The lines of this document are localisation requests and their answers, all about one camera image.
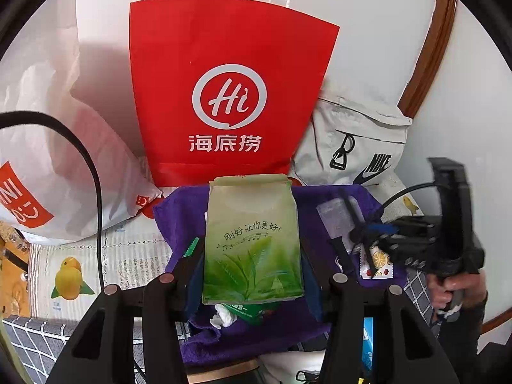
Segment brown wooden frame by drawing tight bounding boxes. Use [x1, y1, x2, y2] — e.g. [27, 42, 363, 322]
[398, 0, 459, 118]

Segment light blue packet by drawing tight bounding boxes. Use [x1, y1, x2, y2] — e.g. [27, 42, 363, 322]
[362, 317, 375, 372]

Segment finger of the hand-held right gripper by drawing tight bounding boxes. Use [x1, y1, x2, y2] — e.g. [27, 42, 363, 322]
[360, 238, 404, 262]
[351, 223, 403, 241]

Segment white plastic bag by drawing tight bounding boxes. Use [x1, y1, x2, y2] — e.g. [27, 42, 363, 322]
[0, 0, 164, 243]

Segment person's right hand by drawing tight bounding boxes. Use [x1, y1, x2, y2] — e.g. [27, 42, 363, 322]
[430, 264, 489, 313]

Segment red paper bag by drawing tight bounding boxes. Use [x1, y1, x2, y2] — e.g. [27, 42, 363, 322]
[129, 0, 340, 188]

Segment grey grid pattern cloth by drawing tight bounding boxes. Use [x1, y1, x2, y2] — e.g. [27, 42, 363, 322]
[2, 268, 433, 384]

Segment grey crossbody bag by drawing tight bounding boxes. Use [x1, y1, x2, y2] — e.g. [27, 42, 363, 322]
[292, 96, 412, 188]

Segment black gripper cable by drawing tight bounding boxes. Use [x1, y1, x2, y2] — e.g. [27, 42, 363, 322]
[379, 181, 437, 217]
[0, 111, 108, 293]

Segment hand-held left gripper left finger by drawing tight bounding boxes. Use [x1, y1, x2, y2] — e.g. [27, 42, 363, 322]
[48, 244, 206, 384]

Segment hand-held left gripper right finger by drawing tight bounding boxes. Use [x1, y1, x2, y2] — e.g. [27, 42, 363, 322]
[298, 232, 449, 384]

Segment green snack packet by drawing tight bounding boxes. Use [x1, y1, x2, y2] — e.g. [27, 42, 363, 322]
[182, 237, 281, 326]

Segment green tea paper bag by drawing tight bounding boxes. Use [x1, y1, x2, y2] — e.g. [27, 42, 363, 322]
[202, 174, 307, 305]

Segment fruit print small pouch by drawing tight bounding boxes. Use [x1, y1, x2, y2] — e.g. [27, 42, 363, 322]
[360, 246, 395, 279]

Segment clear plastic packet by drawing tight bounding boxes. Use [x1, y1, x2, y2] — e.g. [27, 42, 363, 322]
[316, 196, 361, 268]

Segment white crumpled tissue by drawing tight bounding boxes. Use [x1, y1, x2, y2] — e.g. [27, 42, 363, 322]
[210, 303, 239, 330]

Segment purple towel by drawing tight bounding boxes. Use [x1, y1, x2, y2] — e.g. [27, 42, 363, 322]
[153, 184, 382, 366]

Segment person's right forearm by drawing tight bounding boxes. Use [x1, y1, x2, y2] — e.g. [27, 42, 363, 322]
[434, 290, 512, 384]

